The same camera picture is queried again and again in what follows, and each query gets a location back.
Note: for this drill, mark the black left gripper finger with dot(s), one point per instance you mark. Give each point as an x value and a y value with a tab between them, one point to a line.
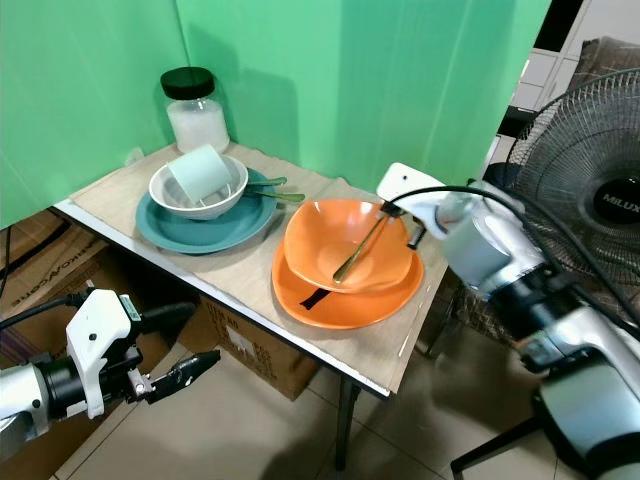
170	315
188	372

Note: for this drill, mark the gold metal spoon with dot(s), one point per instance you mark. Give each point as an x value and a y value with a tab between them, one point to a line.
358	250

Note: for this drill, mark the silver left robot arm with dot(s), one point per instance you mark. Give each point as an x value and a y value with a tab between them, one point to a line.
25	400

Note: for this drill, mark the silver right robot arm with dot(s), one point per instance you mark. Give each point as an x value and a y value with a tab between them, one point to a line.
540	310

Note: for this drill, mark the orange bowl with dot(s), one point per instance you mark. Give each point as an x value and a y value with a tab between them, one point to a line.
325	235

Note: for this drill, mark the brown plaid chair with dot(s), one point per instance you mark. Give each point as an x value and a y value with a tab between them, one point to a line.
445	300

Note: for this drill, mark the teal plate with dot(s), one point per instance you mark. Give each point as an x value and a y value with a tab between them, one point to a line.
190	235

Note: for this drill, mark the orange plate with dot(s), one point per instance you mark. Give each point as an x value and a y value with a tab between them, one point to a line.
360	308

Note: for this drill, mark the green cutlery piece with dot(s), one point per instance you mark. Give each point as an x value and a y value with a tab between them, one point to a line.
280	197
268	182

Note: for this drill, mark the white bowl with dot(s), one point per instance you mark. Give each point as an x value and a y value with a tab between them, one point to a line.
172	200

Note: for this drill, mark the black strip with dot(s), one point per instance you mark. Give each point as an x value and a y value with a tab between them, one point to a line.
315	298

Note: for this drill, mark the green backdrop panel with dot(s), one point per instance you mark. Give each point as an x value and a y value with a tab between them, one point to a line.
360	80
80	90

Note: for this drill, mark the printed cardboard box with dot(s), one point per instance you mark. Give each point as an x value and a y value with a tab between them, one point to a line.
40	270

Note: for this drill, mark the pale green cup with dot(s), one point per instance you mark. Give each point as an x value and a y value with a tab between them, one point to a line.
200	172

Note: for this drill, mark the black table leg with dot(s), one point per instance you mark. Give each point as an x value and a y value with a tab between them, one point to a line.
346	425

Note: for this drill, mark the glass jar with white contents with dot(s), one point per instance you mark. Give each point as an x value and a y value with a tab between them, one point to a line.
198	125

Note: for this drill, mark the black stand leg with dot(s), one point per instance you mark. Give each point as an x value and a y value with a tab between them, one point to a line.
500	445

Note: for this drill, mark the black jar lid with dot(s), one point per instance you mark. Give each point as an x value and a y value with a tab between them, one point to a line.
188	82

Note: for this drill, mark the brown plaid cushion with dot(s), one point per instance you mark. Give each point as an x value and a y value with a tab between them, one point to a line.
605	55

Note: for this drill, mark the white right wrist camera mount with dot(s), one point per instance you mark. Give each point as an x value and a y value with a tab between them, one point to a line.
410	185

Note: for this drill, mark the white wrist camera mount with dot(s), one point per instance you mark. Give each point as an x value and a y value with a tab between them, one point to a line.
410	185
100	340

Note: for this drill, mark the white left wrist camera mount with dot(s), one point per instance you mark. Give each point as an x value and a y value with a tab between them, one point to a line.
100	340

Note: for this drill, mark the black pedestal fan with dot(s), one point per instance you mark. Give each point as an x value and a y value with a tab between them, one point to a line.
590	170

